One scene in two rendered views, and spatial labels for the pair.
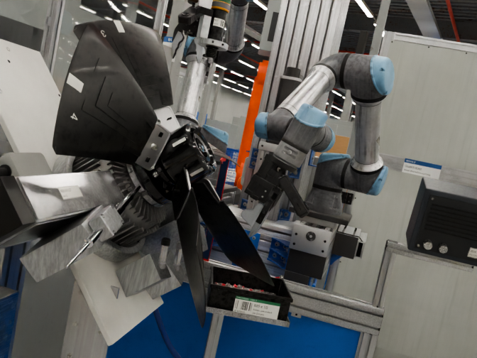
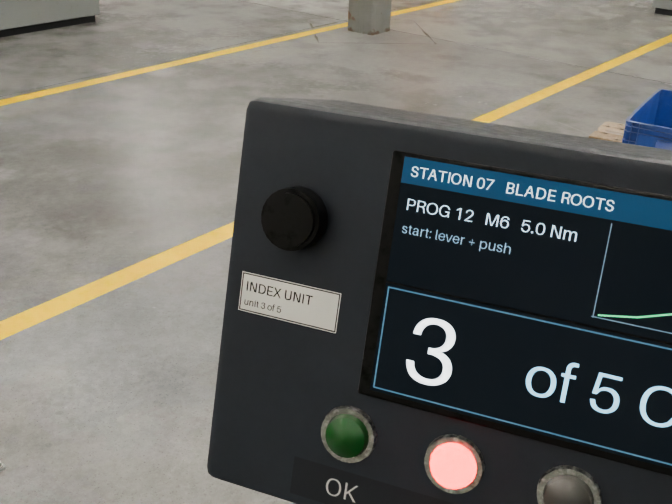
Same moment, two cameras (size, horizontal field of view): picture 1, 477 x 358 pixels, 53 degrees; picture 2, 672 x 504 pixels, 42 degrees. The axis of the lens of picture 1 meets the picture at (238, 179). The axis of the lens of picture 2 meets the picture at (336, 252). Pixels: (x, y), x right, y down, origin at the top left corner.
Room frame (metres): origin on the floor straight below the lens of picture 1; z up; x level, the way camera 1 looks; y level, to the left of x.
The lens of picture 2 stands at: (1.72, -0.66, 1.37)
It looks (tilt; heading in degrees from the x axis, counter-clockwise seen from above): 26 degrees down; 189
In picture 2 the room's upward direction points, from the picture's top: 2 degrees clockwise
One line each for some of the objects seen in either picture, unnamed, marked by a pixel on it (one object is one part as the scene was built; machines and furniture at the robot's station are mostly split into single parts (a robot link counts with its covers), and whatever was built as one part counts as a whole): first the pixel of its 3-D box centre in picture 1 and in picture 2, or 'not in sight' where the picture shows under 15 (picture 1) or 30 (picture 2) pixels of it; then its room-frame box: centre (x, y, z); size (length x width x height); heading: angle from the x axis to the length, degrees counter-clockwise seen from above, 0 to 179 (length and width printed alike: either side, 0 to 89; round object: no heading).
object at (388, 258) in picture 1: (385, 273); not in sight; (1.37, -0.47, 0.96); 0.03 x 0.03 x 0.20; 78
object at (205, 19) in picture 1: (212, 24); not in sight; (1.12, 0.13, 1.50); 0.09 x 0.07 x 0.10; 113
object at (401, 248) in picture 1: (428, 255); not in sight; (1.35, -0.57, 1.04); 0.24 x 0.03 x 0.03; 78
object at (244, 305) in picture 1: (247, 293); not in sight; (1.28, -0.09, 0.85); 0.22 x 0.17 x 0.07; 94
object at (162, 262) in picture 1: (163, 252); not in sight; (1.00, 0.12, 0.99); 0.02 x 0.02 x 0.06
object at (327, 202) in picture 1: (324, 198); not in sight; (1.87, -0.34, 1.09); 0.15 x 0.15 x 0.10
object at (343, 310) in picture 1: (233, 280); not in sight; (1.46, -0.05, 0.82); 0.90 x 0.04 x 0.08; 78
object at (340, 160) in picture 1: (333, 169); not in sight; (1.86, -0.35, 1.20); 0.13 x 0.12 x 0.14; 61
